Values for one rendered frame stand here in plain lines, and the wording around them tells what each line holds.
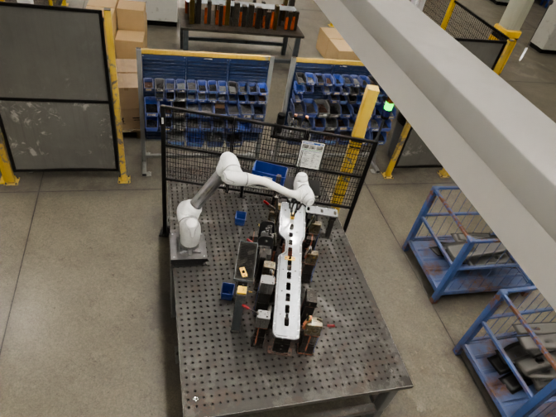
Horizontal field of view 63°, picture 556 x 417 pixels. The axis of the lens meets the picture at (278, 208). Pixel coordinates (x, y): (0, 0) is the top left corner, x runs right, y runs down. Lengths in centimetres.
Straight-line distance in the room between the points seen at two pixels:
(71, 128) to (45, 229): 109
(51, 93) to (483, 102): 471
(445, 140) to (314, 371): 278
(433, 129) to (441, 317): 432
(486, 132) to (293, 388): 279
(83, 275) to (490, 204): 432
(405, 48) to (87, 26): 411
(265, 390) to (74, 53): 347
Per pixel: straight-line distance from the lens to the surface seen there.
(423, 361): 462
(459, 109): 71
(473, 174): 69
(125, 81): 616
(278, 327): 314
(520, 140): 64
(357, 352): 354
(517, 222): 63
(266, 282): 320
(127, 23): 759
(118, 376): 408
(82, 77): 499
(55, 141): 544
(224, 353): 334
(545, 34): 1373
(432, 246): 536
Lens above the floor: 359
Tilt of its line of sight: 41 degrees down
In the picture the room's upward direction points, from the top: 12 degrees clockwise
